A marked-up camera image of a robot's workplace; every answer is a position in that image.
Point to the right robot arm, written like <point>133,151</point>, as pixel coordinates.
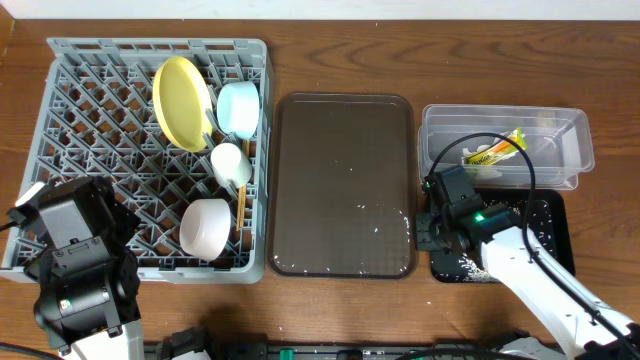
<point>499,242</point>

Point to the pale green cup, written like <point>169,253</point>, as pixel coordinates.
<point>230,165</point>

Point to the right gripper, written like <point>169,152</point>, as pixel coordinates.
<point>425,232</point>

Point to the clear plastic container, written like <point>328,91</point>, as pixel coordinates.
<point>559,142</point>

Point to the yellow-green plate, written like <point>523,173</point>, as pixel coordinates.
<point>181,101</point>

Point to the black waste tray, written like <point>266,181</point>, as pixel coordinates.
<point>517,200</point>

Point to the white tissue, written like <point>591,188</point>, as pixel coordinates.
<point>483,172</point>

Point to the dark brown serving tray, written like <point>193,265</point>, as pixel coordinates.
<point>344,187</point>

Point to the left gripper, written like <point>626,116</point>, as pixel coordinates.
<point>80,248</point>

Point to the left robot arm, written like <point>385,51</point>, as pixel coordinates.
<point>86,273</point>

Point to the light blue saucer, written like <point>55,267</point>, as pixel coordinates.
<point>238,109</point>

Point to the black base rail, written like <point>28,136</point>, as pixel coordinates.
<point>198,343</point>

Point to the rice and food scraps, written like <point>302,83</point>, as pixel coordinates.
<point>451,268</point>

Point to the white bowl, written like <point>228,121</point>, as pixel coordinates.
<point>205,228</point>

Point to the grey dish rack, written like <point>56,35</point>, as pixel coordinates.
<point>97,119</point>

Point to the green snack wrapper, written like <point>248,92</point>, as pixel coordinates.
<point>499,150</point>

